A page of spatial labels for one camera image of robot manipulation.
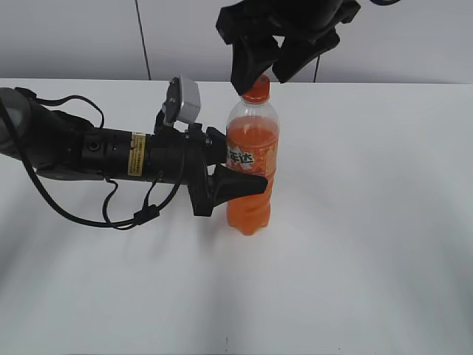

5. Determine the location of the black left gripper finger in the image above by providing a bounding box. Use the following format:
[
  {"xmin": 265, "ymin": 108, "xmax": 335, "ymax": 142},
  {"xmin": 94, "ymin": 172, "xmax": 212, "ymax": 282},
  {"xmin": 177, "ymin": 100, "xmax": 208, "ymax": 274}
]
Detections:
[
  {"xmin": 209, "ymin": 165, "xmax": 268, "ymax": 207},
  {"xmin": 205, "ymin": 126, "xmax": 228, "ymax": 165}
]

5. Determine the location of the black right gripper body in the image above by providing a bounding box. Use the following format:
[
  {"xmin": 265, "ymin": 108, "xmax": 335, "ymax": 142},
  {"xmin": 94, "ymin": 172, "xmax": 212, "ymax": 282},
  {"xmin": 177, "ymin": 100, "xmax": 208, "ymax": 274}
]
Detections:
[{"xmin": 216, "ymin": 1, "xmax": 361, "ymax": 44}]

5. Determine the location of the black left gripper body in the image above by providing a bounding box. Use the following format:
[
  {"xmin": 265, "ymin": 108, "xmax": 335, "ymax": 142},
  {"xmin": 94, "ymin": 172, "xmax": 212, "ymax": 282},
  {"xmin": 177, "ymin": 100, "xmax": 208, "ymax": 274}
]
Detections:
[{"xmin": 147, "ymin": 124, "xmax": 214, "ymax": 217}]

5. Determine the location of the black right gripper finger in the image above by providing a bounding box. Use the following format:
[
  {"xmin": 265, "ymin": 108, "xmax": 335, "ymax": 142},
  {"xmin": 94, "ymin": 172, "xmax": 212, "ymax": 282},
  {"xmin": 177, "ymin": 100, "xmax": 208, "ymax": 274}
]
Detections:
[
  {"xmin": 272, "ymin": 29, "xmax": 340, "ymax": 84},
  {"xmin": 231, "ymin": 35, "xmax": 280, "ymax": 95}
]

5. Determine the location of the orange soda plastic bottle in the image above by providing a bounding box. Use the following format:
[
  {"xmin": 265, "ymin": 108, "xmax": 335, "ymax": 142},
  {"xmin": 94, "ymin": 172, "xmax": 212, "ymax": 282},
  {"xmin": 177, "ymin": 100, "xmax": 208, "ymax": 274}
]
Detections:
[{"xmin": 226, "ymin": 94, "xmax": 279, "ymax": 235}]

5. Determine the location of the orange bottle cap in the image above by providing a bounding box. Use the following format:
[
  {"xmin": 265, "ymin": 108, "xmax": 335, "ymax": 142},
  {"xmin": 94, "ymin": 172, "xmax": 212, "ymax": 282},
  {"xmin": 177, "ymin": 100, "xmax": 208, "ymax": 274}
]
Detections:
[{"xmin": 242, "ymin": 74, "xmax": 270, "ymax": 104}]

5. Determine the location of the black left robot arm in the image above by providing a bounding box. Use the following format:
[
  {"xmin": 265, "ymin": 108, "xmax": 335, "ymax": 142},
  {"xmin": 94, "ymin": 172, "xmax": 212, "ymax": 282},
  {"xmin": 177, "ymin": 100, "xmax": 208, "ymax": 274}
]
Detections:
[{"xmin": 1, "ymin": 87, "xmax": 268, "ymax": 217}]

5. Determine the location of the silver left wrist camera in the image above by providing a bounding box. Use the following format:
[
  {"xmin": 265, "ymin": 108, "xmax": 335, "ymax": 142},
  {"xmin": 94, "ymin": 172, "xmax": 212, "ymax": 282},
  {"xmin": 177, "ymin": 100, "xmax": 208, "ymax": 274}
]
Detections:
[{"xmin": 162, "ymin": 75, "xmax": 201, "ymax": 126}]

